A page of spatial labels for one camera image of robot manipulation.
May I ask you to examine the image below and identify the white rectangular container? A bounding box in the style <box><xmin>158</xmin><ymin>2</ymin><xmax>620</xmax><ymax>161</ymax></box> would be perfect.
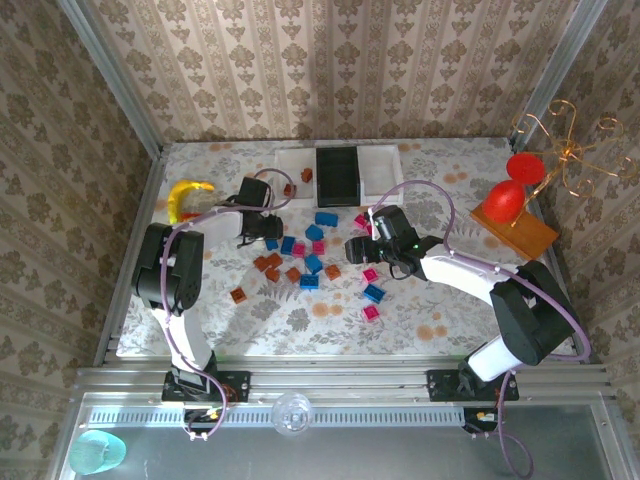
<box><xmin>273</xmin><ymin>147</ymin><xmax>321</xmax><ymax>209</ymax></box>
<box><xmin>357</xmin><ymin>144</ymin><xmax>405</xmax><ymax>207</ymax></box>

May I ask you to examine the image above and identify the black rectangular container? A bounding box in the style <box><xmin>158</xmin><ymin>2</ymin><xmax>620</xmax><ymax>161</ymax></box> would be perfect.
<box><xmin>314</xmin><ymin>146</ymin><xmax>362</xmax><ymax>209</ymax></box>

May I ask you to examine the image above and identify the yellow toy banana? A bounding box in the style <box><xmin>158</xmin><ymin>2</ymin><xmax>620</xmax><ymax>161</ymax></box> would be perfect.
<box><xmin>167</xmin><ymin>178</ymin><xmax>216</xmax><ymax>225</ymax></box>

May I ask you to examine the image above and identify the brown wooden base block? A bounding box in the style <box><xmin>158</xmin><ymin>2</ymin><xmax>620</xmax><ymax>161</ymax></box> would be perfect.
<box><xmin>469</xmin><ymin>199</ymin><xmax>560</xmax><ymax>261</ymax></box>

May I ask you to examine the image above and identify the clear drinking glass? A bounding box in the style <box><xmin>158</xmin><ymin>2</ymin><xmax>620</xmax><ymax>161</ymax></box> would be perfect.
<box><xmin>271</xmin><ymin>392</ymin><xmax>316</xmax><ymax>437</ymax></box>

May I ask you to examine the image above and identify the grey metal shelf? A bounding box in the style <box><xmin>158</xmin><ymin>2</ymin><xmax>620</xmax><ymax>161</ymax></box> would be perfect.
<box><xmin>49</xmin><ymin>392</ymin><xmax>621</xmax><ymax>480</ymax></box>

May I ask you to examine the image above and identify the teal plastic cup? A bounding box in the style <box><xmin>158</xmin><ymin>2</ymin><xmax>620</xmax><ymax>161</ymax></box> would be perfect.
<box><xmin>68</xmin><ymin>430</ymin><xmax>127</xmax><ymax>476</ymax></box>

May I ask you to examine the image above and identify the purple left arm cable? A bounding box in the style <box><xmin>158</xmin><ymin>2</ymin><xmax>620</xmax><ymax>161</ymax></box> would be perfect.
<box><xmin>162</xmin><ymin>167</ymin><xmax>294</xmax><ymax>444</ymax></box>

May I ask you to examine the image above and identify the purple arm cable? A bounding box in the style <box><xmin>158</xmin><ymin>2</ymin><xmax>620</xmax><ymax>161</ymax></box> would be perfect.
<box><xmin>162</xmin><ymin>167</ymin><xmax>294</xmax><ymax>444</ymax></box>
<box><xmin>370</xmin><ymin>179</ymin><xmax>591</xmax><ymax>479</ymax></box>

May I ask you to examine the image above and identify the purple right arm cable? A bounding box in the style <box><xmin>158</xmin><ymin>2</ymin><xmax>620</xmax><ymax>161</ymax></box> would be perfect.
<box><xmin>370</xmin><ymin>179</ymin><xmax>591</xmax><ymax>479</ymax></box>

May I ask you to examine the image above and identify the aluminium frame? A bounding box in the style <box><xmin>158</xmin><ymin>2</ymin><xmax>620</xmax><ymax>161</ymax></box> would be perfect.
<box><xmin>49</xmin><ymin>0</ymin><xmax>640</xmax><ymax>480</ymax></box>

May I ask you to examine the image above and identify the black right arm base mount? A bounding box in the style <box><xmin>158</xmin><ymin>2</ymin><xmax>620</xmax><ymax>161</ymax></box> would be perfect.
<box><xmin>426</xmin><ymin>368</ymin><xmax>520</xmax><ymax>403</ymax></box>

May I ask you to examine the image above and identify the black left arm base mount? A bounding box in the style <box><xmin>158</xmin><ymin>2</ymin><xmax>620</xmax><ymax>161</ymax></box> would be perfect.
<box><xmin>161</xmin><ymin>369</ymin><xmax>251</xmax><ymax>404</ymax></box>

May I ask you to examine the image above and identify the gold wire stand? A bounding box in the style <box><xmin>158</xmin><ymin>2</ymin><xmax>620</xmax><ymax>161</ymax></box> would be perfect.
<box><xmin>510</xmin><ymin>98</ymin><xmax>640</xmax><ymax>229</ymax></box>

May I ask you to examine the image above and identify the grey slotted cable duct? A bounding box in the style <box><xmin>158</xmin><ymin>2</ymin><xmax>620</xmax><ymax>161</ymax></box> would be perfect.
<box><xmin>87</xmin><ymin>405</ymin><xmax>464</xmax><ymax>427</ymax></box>

